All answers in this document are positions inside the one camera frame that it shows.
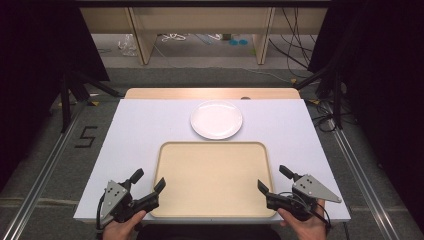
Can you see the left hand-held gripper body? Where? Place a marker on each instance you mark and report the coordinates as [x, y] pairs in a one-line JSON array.
[[115, 200]]

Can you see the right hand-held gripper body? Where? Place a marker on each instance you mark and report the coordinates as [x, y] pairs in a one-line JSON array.
[[300, 196]]

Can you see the person's left hand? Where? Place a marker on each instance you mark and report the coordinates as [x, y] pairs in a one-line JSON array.
[[121, 229]]

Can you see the person's right hand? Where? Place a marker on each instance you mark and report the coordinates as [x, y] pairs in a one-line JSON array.
[[305, 228]]

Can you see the white table cover sheet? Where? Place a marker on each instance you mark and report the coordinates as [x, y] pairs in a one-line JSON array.
[[140, 133]]

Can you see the beige rectangular tray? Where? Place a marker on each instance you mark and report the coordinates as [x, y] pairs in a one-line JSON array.
[[213, 180]]

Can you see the white round plate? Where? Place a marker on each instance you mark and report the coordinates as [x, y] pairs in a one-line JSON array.
[[216, 119]]

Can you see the black tripod stand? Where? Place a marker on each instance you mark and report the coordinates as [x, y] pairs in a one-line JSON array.
[[336, 96], [66, 100]]

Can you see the light wooden table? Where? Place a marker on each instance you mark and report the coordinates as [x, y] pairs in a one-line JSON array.
[[200, 93]]

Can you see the clear plastic bag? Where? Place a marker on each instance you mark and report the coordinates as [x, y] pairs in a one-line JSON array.
[[127, 45]]

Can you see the black curtain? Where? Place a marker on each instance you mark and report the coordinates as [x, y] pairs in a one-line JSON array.
[[383, 83], [33, 66]]

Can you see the blue round discs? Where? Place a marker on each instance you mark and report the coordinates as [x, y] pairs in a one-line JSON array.
[[238, 42]]

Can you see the aluminium floor rail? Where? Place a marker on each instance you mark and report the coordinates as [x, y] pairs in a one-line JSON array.
[[363, 180], [43, 173]]

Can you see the light wooden desk frame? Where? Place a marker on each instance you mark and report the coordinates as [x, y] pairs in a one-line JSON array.
[[143, 36]]

